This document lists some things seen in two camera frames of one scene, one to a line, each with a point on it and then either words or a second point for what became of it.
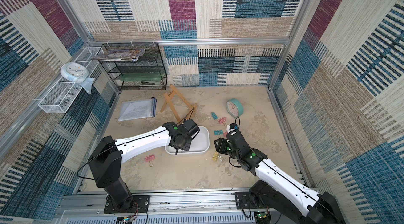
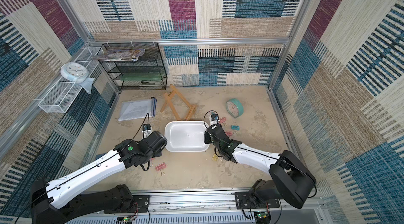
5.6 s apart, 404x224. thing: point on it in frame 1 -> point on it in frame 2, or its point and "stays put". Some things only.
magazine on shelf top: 129,55 stays put
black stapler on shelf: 145,82 stays put
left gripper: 187,146 -> 159,153
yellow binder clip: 215,155 stays put
